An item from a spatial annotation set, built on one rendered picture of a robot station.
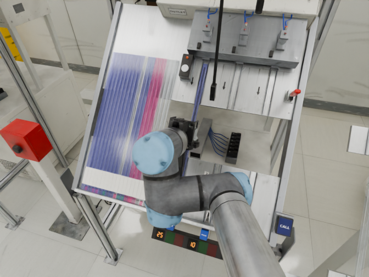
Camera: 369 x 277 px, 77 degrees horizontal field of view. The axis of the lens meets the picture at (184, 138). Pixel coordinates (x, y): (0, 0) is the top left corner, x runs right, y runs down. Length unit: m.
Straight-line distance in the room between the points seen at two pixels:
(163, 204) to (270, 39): 0.57
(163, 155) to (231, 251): 0.19
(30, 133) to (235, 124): 0.96
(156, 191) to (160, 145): 0.10
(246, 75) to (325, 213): 1.29
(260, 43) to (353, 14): 1.74
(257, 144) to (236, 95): 0.46
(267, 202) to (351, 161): 1.62
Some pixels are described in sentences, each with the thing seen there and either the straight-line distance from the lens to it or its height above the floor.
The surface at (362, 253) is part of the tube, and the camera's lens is 0.75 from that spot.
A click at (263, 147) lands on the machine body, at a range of 1.19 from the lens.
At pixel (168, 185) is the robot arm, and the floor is 1.04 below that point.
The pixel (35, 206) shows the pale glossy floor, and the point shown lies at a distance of 1.93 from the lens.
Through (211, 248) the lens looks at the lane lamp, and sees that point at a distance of 0.81.
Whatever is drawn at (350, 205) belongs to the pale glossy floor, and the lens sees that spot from 2.00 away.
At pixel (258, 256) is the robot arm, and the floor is 1.09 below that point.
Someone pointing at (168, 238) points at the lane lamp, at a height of 0.66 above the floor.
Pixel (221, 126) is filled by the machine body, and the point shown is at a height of 0.62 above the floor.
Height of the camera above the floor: 1.41
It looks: 43 degrees down
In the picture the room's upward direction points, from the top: straight up
